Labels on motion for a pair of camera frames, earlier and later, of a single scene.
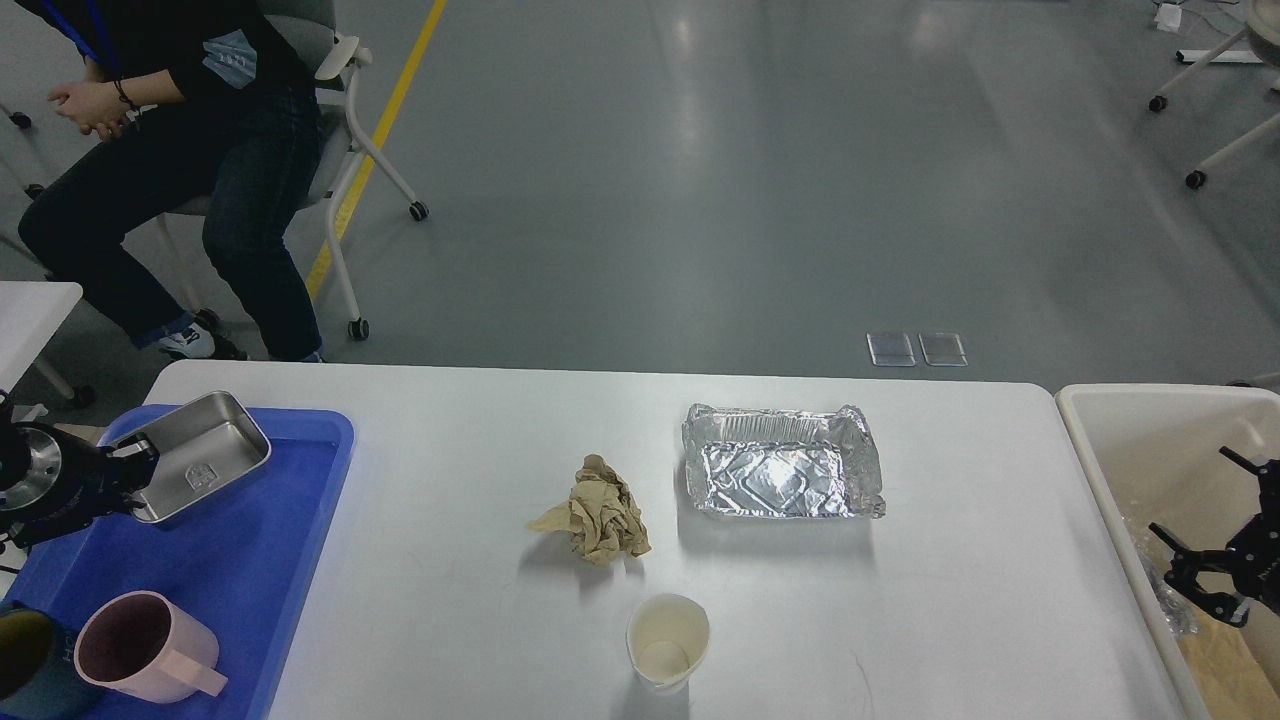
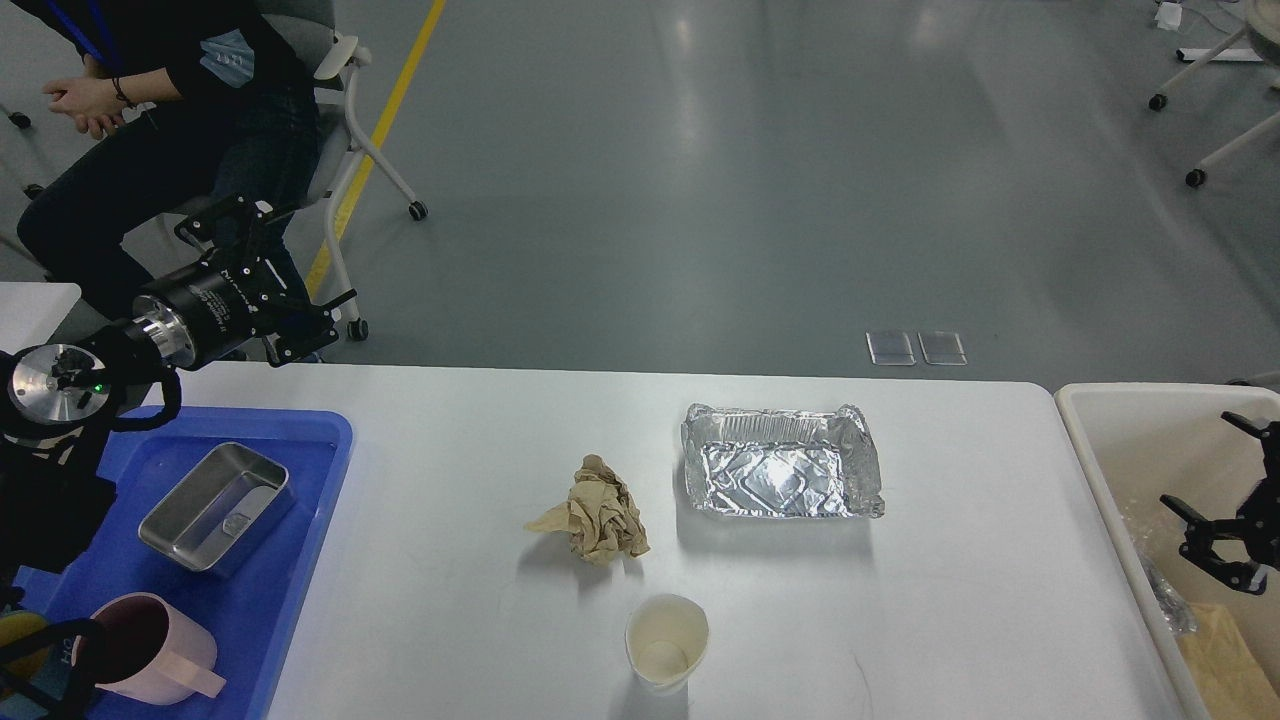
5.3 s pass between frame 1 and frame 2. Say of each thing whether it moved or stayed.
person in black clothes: stayed
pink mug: stayed
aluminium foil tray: stayed
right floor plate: stayed
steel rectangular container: moved
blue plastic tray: stayed
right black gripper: moved
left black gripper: moved
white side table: stayed
